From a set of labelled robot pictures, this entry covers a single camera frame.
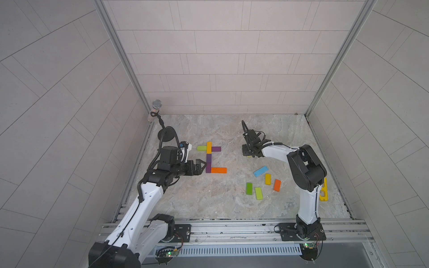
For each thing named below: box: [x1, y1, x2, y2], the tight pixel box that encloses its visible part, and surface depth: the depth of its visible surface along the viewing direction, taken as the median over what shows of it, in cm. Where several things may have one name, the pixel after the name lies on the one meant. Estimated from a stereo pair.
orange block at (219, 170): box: [211, 167, 228, 174], surface depth 93 cm
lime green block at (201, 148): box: [196, 145, 207, 152], surface depth 101 cm
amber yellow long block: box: [206, 141, 213, 155], surface depth 101 cm
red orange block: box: [273, 178, 282, 193], surface depth 87 cm
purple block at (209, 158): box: [206, 153, 212, 164], surface depth 98 cm
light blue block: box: [253, 165, 269, 177], surface depth 92 cm
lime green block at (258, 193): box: [254, 187, 264, 200], surface depth 84 cm
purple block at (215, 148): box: [211, 146, 222, 152], surface depth 101 cm
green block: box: [245, 182, 254, 196], surface depth 86 cm
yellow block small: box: [264, 173, 272, 186], surface depth 88 cm
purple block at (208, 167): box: [205, 162, 212, 174], surface depth 91 cm
